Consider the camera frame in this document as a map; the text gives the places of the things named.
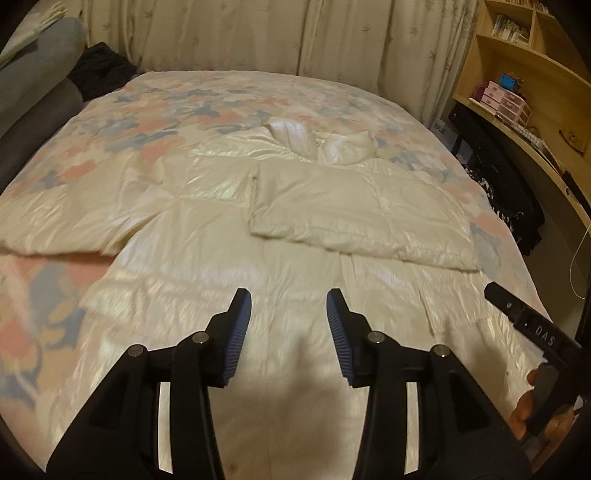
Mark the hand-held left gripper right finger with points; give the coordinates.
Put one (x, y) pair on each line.
(339, 337)

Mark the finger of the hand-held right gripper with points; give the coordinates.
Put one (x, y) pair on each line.
(517, 314)

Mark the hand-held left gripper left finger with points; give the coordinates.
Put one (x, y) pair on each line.
(238, 337)

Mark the white puffer jacket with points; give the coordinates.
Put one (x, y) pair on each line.
(295, 277)

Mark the person's right hand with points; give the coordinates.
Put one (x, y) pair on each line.
(519, 413)

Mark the white box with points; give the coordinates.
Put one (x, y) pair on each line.
(442, 133)

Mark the pink drawer organizer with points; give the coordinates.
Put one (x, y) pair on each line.
(503, 104)

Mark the blue box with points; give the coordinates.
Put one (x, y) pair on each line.
(510, 82)

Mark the floral bedspread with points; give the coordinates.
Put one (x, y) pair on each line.
(184, 101)

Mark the wooden shelf desk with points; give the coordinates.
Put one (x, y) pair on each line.
(545, 69)

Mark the row of books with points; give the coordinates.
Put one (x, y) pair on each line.
(510, 28)

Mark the dark grey cushion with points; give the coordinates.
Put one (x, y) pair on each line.
(41, 120)

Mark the black cloth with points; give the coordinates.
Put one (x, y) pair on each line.
(101, 69)

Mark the cream patterned curtain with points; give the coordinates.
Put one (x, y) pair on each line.
(277, 37)

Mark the light grey cushion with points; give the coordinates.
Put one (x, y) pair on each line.
(41, 55)

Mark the white knitted cloth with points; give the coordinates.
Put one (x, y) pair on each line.
(32, 23)

